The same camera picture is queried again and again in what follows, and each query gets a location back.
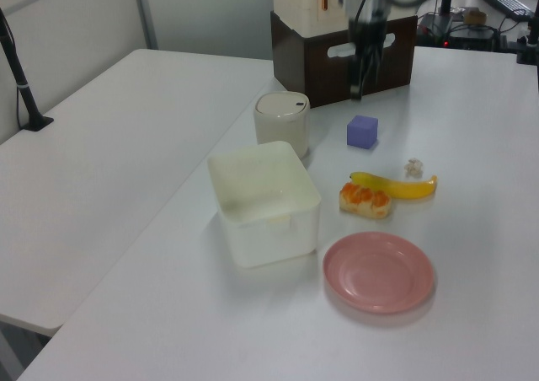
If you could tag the white toaster oven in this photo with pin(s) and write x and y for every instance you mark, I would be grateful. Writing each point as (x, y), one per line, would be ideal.
(303, 1)

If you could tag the cream plastic storage box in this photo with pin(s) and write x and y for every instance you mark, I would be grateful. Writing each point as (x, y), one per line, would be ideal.
(263, 204)

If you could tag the black keyboard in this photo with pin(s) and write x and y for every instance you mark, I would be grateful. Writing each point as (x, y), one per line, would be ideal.
(507, 1)

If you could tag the black electronics box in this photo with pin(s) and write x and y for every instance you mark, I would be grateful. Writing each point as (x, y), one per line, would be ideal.
(469, 33)

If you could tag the yellow banana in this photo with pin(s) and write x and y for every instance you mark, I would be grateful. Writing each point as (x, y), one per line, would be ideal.
(404, 188)

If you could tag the crumpled white paper ball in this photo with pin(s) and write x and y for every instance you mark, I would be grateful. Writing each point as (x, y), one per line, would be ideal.
(413, 167)

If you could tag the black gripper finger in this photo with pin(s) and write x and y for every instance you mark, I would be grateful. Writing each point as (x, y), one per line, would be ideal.
(356, 79)
(374, 67)

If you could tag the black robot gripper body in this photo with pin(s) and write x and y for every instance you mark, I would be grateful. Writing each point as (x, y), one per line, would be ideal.
(368, 33)

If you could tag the black stand with clamp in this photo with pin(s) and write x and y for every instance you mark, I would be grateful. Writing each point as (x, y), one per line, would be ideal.
(529, 46)

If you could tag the dark brown crate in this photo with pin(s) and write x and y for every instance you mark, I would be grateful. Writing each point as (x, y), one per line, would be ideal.
(311, 69)

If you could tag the orange glazed bread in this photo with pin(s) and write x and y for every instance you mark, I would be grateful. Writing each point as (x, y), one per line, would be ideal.
(364, 200)

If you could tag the black camera stand pole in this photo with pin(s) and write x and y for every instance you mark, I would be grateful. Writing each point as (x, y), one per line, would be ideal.
(23, 90)

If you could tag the white lidded trash can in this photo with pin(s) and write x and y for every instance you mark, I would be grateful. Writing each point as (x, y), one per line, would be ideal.
(281, 124)

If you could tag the pink round plate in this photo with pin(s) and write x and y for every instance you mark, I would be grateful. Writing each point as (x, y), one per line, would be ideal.
(378, 272)

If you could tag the purple cube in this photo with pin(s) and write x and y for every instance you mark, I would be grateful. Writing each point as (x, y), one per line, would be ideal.
(361, 132)

